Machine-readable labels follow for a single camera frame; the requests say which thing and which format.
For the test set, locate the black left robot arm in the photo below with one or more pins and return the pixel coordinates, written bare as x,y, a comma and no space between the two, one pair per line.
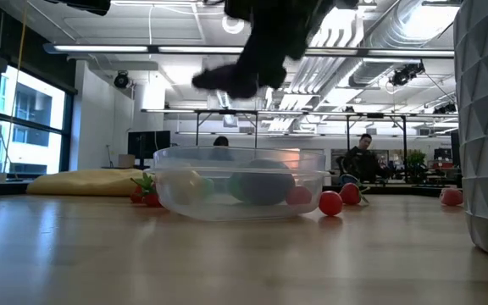
79,5

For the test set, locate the black metal truss stand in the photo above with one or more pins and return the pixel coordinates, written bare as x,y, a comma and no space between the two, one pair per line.
348,140

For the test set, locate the clear plastic tupperware container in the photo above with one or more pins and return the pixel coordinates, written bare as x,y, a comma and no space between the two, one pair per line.
227,212

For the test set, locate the person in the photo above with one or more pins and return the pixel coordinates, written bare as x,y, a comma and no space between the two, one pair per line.
362,161
221,141

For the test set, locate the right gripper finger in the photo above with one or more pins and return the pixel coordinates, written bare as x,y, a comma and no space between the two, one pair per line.
274,74
231,80

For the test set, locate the black ceiling camera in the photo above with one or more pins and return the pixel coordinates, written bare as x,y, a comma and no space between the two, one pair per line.
121,79

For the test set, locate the white faceted plant pot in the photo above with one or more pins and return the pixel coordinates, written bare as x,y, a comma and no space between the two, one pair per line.
485,127

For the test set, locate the red strawberry toy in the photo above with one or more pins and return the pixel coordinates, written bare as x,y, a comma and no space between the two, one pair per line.
350,194
151,200

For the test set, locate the yellow folded cloth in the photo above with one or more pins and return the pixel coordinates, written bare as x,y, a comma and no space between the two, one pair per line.
83,182

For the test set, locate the yellow lemon toy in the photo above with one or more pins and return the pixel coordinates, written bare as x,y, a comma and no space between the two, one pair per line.
186,186

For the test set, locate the black computer monitor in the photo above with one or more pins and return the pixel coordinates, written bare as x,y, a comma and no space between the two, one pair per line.
148,144

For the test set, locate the black ceiling spotlight cluster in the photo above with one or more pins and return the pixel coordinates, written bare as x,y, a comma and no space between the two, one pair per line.
405,75

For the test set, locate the brown cardboard box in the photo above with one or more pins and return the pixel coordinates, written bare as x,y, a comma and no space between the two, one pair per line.
126,161

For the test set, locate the large office window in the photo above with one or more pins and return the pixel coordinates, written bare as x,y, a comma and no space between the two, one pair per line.
32,106

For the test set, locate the pink wrinkled fruit toy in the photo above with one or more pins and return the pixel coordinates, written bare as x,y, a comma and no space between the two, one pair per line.
451,197

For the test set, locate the green background potted plant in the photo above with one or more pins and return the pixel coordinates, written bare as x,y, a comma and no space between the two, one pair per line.
416,160

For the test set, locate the red cherry tomato toy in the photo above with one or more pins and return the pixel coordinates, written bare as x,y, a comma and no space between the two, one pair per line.
299,195
331,203

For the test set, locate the brown kiwi toy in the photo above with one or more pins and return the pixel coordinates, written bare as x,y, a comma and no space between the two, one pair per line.
267,184

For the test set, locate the black aluminium table frame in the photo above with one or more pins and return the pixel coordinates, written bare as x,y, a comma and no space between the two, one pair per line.
2,188

